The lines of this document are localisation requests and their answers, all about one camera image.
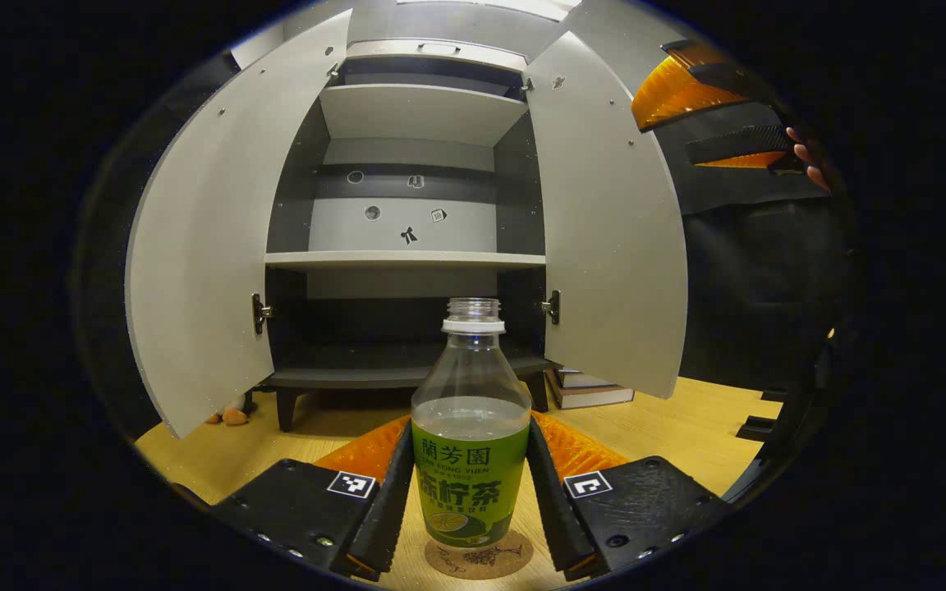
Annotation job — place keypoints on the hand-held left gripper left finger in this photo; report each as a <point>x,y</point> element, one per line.
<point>387,509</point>

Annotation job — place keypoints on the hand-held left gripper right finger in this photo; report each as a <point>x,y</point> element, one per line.
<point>551,509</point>

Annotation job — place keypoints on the round cork coaster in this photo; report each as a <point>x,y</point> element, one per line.
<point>481,565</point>

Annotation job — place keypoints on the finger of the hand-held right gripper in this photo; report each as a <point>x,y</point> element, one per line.
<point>686,90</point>
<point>740,144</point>

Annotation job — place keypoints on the grey wooden cabinet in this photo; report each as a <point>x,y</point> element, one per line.
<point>342,230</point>

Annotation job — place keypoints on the dark cover book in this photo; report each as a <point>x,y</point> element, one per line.
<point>596,398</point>

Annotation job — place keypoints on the light grey cabinet shelf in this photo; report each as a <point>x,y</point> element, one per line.
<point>358,260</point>
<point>415,115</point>

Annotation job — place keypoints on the light grey cabinet door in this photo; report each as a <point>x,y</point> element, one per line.
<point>210,246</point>
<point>613,230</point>

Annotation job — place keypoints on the white cover book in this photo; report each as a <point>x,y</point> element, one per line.
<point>584,380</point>

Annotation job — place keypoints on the long ceiling light panel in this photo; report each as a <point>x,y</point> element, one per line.
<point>522,6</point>

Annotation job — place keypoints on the green label clear bottle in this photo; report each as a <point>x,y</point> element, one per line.
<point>469,476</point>

